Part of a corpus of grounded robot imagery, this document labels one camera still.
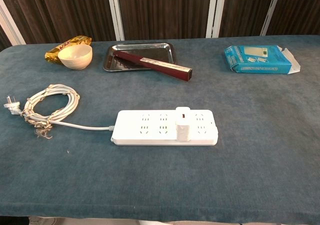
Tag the white charger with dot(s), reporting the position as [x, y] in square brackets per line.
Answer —
[183, 132]

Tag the white power strip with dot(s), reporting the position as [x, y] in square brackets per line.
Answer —
[155, 135]

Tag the dark red long box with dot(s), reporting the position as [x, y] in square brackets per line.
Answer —
[160, 66]

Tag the shiny metal tray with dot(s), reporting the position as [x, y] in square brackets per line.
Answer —
[150, 50]

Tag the blue table cloth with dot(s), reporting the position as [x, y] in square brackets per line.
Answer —
[160, 180]

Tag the cream bowl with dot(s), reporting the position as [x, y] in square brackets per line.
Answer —
[76, 57]

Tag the blue cardboard scale box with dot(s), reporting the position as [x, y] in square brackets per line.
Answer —
[260, 67]

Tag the gold snack packet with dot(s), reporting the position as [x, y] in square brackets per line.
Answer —
[75, 40]

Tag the dark screen panel white frame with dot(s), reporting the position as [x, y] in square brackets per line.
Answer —
[62, 10]
[245, 10]
[300, 10]
[165, 10]

